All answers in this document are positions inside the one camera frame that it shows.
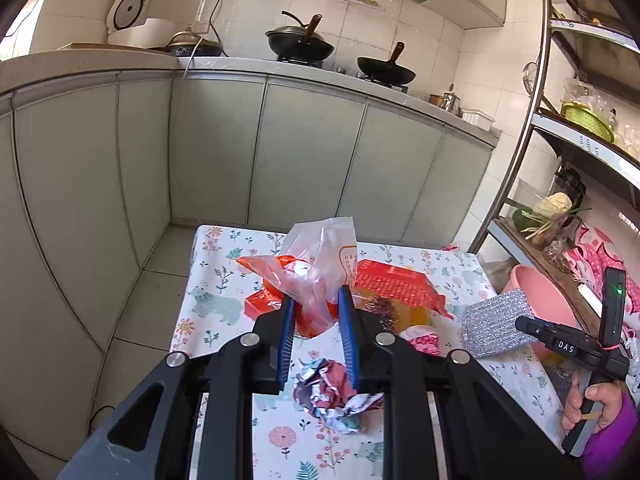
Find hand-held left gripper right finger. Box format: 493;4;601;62
337;285;583;480

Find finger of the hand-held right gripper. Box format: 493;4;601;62
515;315;553;343

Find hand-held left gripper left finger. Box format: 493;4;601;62
57;297;296;480

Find pink plastic basin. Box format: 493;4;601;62
501;264;581;361

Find orange plastic bag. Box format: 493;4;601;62
236;254;346;339

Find red printed packaging bag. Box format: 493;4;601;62
352;259;456;322

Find clear plastic bag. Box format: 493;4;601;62
277;216;359;339

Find person's right forearm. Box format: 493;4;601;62
582;390;640;468

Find person's right hand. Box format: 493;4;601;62
562;381;628;430

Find silver scouring pad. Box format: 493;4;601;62
461;290;546;359

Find crumpled foil wrapper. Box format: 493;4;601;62
292;357;386;433

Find pink polka-dot cloth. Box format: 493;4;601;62
572;225;640;343

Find floral tablecloth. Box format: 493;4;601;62
170;224;568;480

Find pink floral wrapper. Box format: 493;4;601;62
399;326;442;357

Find bag of brown grains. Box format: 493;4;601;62
542;239;574;274

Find green onions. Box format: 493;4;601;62
520;206;593;239

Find green colander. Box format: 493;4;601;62
560;102;615;143

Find kitchen counter cabinet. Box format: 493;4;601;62
0;52;501;463

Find white plastic container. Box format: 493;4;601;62
460;107;496;129

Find metal kettle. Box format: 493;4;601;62
440;85;462;114

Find metal shelf rack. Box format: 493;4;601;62
467;0;640;343

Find metal strainer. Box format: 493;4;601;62
522;61;541;97

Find gas stove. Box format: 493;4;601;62
277;55;410;94

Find black wok with lid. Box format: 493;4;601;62
265;10;335;63

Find black induction cooker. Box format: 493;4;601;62
160;42;224;58

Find glass pot lid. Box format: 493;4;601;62
167;30;203;51

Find wooden cutting board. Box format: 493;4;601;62
57;42;157;52

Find white rice cooker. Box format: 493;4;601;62
106;0;176;49

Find black power cable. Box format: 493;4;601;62
208;0;229;57

